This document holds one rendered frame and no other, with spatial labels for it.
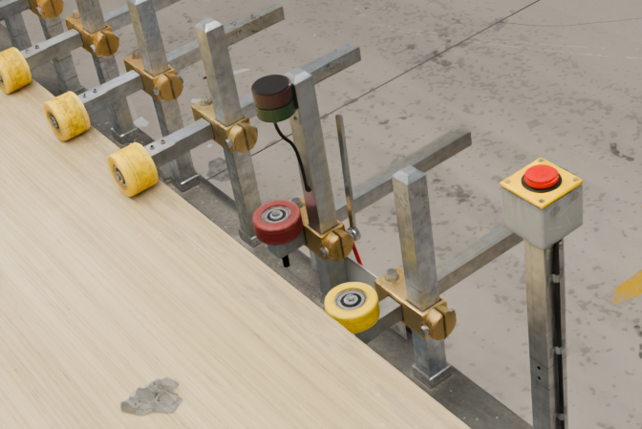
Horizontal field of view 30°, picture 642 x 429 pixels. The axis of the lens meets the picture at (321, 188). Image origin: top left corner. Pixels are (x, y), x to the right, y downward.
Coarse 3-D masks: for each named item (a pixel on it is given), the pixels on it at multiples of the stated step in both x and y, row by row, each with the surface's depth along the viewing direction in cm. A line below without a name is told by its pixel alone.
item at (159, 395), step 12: (156, 384) 168; (168, 384) 168; (132, 396) 167; (144, 396) 166; (156, 396) 166; (168, 396) 165; (180, 396) 167; (120, 408) 166; (132, 408) 165; (144, 408) 165; (156, 408) 165; (168, 408) 165
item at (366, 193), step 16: (464, 128) 216; (432, 144) 213; (448, 144) 213; (464, 144) 215; (400, 160) 211; (416, 160) 210; (432, 160) 212; (384, 176) 208; (368, 192) 205; (384, 192) 208; (336, 208) 202; (304, 240) 200
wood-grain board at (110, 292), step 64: (0, 128) 231; (0, 192) 213; (64, 192) 210; (0, 256) 198; (64, 256) 196; (128, 256) 193; (192, 256) 191; (0, 320) 185; (64, 320) 183; (128, 320) 181; (192, 320) 179; (256, 320) 177; (320, 320) 175; (0, 384) 174; (64, 384) 172; (128, 384) 170; (192, 384) 168; (256, 384) 166; (320, 384) 165; (384, 384) 163
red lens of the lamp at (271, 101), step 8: (256, 80) 180; (288, 88) 177; (256, 96) 177; (264, 96) 176; (272, 96) 176; (280, 96) 176; (288, 96) 177; (256, 104) 178; (264, 104) 177; (272, 104) 177; (280, 104) 177
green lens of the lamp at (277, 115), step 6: (258, 108) 178; (282, 108) 178; (288, 108) 178; (294, 108) 180; (258, 114) 179; (264, 114) 178; (270, 114) 178; (276, 114) 178; (282, 114) 178; (288, 114) 179; (264, 120) 179; (270, 120) 179; (276, 120) 178; (282, 120) 179
